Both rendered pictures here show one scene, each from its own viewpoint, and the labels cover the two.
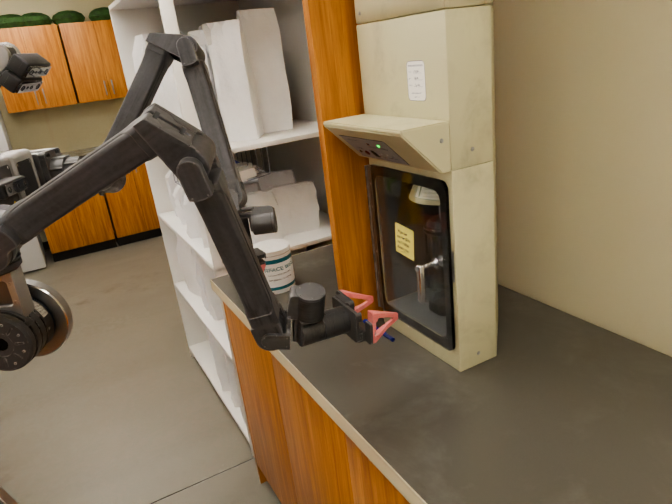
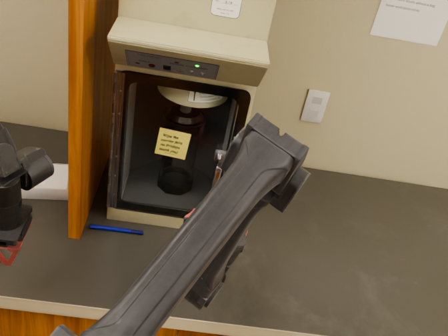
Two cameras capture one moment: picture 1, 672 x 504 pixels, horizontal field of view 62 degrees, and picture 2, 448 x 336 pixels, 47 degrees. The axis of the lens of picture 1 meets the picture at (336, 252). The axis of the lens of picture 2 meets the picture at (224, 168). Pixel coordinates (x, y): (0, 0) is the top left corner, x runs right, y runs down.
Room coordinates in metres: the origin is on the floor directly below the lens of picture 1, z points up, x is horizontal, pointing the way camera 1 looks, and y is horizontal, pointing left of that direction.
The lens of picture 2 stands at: (0.75, 0.78, 1.91)
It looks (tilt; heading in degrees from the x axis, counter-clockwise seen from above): 35 degrees down; 290
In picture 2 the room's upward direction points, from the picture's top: 12 degrees clockwise
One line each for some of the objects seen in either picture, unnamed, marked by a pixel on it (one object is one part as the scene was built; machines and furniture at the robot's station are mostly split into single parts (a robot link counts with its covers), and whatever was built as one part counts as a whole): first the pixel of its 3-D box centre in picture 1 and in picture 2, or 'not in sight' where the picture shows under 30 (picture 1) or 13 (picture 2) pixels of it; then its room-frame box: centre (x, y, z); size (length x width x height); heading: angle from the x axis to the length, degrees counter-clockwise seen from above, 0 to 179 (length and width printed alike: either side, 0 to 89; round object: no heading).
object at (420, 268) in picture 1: (427, 280); (216, 175); (1.12, -0.19, 1.17); 0.05 x 0.03 x 0.10; 116
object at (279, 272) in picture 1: (273, 266); not in sight; (1.72, 0.21, 1.02); 0.13 x 0.13 x 0.15
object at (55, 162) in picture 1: (67, 171); not in sight; (1.43, 0.65, 1.45); 0.09 x 0.08 x 0.12; 179
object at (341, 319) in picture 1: (336, 321); not in sight; (1.01, 0.02, 1.15); 0.10 x 0.07 x 0.07; 25
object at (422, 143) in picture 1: (382, 144); (188, 61); (1.21, -0.13, 1.46); 0.32 x 0.12 x 0.10; 26
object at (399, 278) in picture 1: (409, 254); (175, 154); (1.23, -0.17, 1.19); 0.30 x 0.01 x 0.40; 26
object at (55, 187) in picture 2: not in sight; (41, 180); (1.60, -0.11, 0.96); 0.16 x 0.12 x 0.04; 36
